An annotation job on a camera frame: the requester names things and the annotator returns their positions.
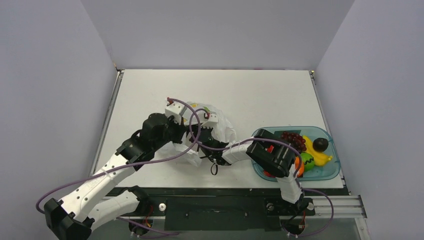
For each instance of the fake purple grapes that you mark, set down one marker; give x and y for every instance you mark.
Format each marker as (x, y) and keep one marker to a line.
(295, 139)

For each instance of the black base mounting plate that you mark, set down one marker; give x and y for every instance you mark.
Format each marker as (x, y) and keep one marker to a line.
(221, 209)

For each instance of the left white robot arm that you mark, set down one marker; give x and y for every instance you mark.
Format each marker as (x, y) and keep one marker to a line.
(76, 215)

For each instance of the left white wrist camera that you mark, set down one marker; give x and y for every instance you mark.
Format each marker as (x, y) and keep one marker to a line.
(176, 110)

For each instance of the fake orange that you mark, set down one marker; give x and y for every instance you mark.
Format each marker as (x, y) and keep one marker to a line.
(299, 166)

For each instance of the fake dark plum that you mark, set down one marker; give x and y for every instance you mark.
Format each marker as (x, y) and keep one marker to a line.
(320, 144)

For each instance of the teal plastic tray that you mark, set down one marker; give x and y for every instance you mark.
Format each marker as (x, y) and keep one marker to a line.
(318, 173)

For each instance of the fake yellow banana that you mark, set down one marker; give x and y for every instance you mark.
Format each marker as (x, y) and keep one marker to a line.
(320, 158)

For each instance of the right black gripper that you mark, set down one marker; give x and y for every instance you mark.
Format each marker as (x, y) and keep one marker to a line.
(205, 145)

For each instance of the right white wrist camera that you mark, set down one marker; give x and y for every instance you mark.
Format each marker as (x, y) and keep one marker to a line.
(209, 119)

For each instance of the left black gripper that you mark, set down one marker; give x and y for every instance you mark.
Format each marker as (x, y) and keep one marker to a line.
(180, 129)

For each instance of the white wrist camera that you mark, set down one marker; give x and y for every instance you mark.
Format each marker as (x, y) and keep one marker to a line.
(176, 110)
(209, 119)

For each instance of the white plastic bag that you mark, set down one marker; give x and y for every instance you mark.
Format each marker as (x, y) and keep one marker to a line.
(223, 132)

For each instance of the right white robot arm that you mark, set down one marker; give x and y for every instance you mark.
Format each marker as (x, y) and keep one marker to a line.
(275, 156)

